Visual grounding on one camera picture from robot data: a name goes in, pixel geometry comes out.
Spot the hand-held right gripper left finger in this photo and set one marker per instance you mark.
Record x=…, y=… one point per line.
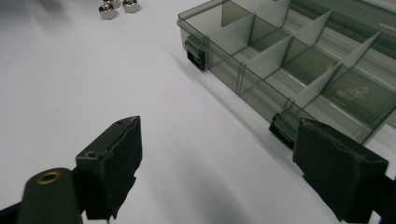
x=115, y=168

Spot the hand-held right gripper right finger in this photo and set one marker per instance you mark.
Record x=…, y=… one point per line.
x=339, y=174

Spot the clear grey plastic compartment box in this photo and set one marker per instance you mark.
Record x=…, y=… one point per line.
x=280, y=62

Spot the silver hex nut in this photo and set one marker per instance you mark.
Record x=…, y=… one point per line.
x=107, y=11
x=113, y=2
x=131, y=5

